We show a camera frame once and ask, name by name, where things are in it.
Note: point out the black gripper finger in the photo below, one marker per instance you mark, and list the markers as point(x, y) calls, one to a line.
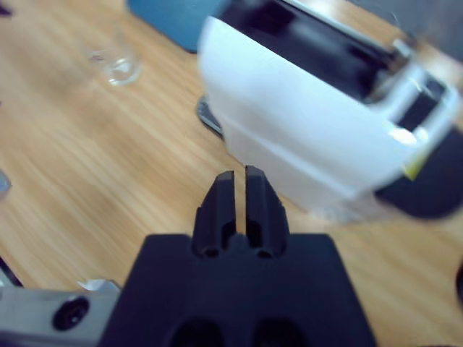
point(264, 217)
point(213, 217)

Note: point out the white capsule coffee machine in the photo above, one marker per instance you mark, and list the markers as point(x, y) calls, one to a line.
point(289, 126)

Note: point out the clear drinking glass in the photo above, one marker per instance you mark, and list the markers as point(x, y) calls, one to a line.
point(123, 70)

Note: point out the teal plastic tray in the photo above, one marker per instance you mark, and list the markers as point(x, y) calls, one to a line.
point(173, 21)

